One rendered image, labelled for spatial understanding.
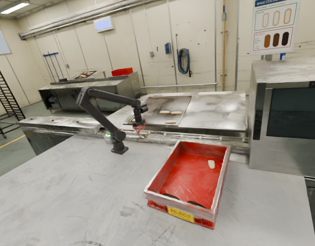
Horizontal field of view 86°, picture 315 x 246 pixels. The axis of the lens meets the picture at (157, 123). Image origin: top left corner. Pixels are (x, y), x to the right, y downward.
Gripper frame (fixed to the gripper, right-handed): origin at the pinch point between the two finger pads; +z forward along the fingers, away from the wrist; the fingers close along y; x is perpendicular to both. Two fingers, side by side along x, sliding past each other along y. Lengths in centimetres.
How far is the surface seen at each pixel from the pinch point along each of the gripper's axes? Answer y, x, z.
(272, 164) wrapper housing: -21, -91, 1
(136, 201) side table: -59, -29, 8
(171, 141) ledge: -7.9, -30.6, 1.9
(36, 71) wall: 358, 700, -39
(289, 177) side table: -24, -99, 6
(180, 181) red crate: -41, -47, 7
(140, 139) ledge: -7.9, -4.0, 3.7
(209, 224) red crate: -61, -65, 6
